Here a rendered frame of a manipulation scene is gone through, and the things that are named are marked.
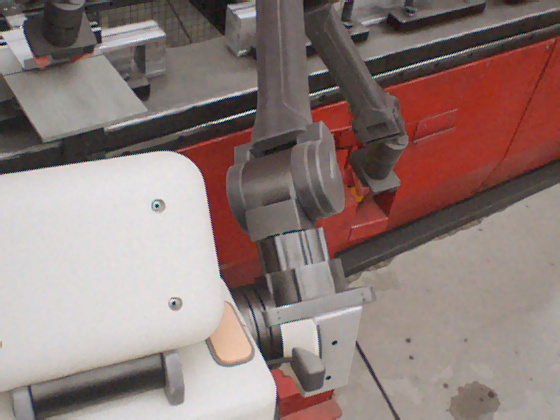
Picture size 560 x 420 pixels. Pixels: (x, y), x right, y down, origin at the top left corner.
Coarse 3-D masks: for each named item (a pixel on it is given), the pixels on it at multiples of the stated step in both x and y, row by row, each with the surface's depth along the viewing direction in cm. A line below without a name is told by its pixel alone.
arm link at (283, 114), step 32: (256, 0) 85; (288, 0) 83; (256, 32) 83; (288, 32) 80; (288, 64) 78; (288, 96) 76; (256, 128) 75; (288, 128) 73; (320, 128) 73; (320, 160) 69; (320, 192) 69
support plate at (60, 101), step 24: (96, 48) 130; (0, 72) 121; (24, 72) 122; (48, 72) 123; (72, 72) 124; (96, 72) 125; (24, 96) 117; (48, 96) 118; (72, 96) 119; (96, 96) 120; (120, 96) 121; (48, 120) 114; (72, 120) 114; (96, 120) 115; (120, 120) 117
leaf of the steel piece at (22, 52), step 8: (16, 40) 128; (24, 40) 128; (16, 48) 126; (24, 48) 127; (16, 56) 125; (24, 56) 125; (32, 56) 125; (48, 56) 123; (24, 64) 122; (32, 64) 122; (48, 64) 124
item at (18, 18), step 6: (0, 0) 137; (0, 6) 135; (6, 6) 135; (12, 6) 135; (0, 12) 134; (6, 12) 134; (12, 12) 134; (18, 12) 134; (6, 18) 132; (12, 18) 132; (18, 18) 133; (24, 18) 133; (12, 24) 131; (18, 24) 131
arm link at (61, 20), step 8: (56, 0) 105; (64, 0) 105; (72, 0) 106; (80, 0) 107; (48, 8) 107; (56, 8) 105; (64, 8) 105; (72, 8) 106; (80, 8) 107; (48, 16) 108; (56, 16) 107; (64, 16) 107; (72, 16) 107; (80, 16) 109; (56, 24) 109; (64, 24) 108; (72, 24) 109
